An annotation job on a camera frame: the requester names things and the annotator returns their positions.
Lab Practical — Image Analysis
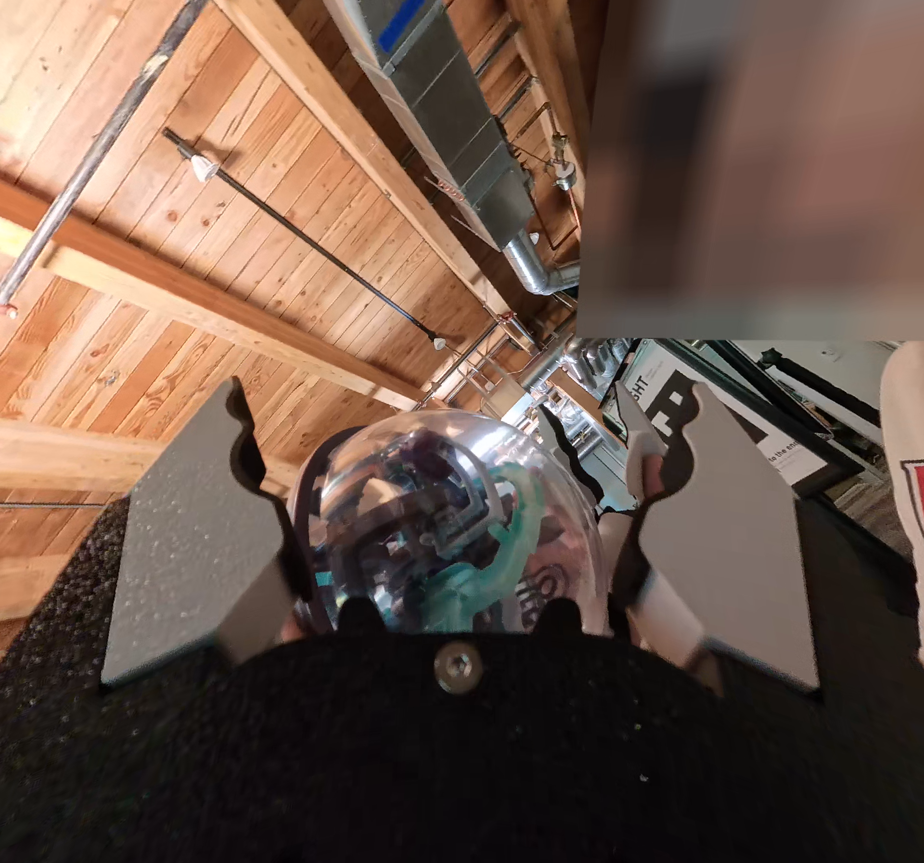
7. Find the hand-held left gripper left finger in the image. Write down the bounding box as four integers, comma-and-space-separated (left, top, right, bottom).
100, 375, 315, 688

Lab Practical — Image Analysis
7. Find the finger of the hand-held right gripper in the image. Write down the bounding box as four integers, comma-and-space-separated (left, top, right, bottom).
614, 379, 670, 512
538, 404, 606, 514

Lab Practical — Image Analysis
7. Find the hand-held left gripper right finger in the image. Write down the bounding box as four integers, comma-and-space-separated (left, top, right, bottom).
610, 379, 821, 692

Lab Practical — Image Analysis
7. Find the clear maze ball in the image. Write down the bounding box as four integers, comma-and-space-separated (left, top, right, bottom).
289, 408, 612, 636

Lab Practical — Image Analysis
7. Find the round metal duct elbow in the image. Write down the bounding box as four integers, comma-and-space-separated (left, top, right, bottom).
503, 228, 582, 297

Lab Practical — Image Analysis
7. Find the black tripod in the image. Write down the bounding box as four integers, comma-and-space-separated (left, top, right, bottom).
758, 347, 885, 438

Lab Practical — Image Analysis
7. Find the white printed shirt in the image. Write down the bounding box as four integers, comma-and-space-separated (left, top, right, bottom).
879, 342, 924, 665

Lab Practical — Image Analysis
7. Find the metal ceiling pipe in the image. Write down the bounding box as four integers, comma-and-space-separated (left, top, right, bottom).
0, 0, 250, 319

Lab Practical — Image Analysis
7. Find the black track light rail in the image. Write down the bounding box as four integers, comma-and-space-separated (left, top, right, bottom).
162, 128, 450, 353

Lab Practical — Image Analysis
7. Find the rectangular metal air duct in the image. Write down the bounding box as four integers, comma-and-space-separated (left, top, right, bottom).
289, 0, 539, 252

